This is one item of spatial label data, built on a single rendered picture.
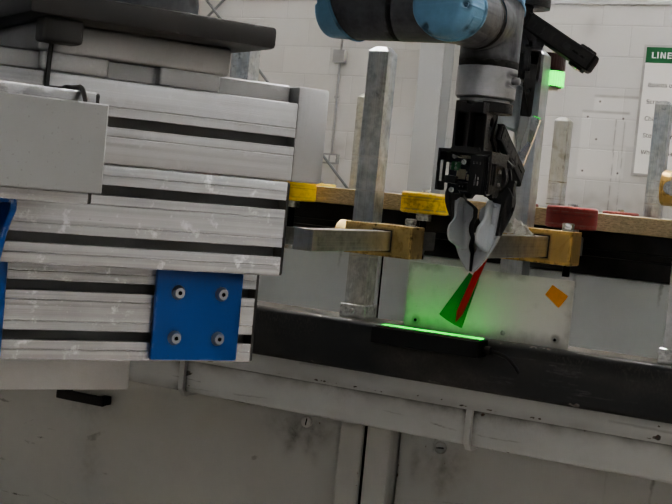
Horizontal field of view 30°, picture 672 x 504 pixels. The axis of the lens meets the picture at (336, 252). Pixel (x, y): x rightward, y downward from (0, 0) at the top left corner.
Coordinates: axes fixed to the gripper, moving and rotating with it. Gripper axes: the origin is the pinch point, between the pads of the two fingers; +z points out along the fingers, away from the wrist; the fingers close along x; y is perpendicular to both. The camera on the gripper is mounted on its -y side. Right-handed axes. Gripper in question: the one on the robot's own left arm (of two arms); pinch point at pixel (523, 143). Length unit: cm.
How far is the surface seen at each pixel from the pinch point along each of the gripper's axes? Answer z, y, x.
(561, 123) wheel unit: -12, -11, -121
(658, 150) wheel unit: -8, -33, -113
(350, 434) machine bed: 52, 23, -42
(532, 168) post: 3.0, -1.9, -8.8
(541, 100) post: -7.0, -2.0, -9.5
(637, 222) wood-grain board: 9.2, -19.5, -22.7
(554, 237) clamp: 12.7, -6.1, -6.6
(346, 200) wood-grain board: 11, 28, -40
